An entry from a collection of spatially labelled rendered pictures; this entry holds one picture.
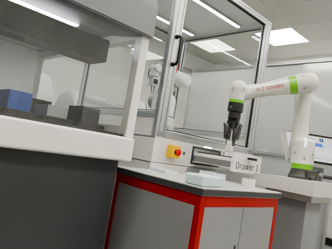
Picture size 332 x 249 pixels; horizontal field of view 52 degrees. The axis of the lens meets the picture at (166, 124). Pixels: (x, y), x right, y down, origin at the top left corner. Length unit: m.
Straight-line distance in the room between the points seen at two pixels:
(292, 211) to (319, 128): 1.71
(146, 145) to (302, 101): 1.06
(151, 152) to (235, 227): 0.65
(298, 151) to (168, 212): 1.01
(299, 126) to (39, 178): 1.63
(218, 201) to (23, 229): 0.75
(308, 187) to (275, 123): 2.03
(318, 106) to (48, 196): 2.94
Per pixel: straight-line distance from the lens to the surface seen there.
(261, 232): 1.76
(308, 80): 2.24
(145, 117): 2.00
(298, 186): 1.99
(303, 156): 2.17
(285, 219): 2.16
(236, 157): 1.96
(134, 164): 2.02
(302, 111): 2.38
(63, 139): 1.32
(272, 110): 3.98
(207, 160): 2.08
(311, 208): 2.18
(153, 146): 1.91
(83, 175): 1.47
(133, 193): 1.63
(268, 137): 3.95
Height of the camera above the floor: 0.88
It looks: 4 degrees up
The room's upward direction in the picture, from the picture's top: 9 degrees clockwise
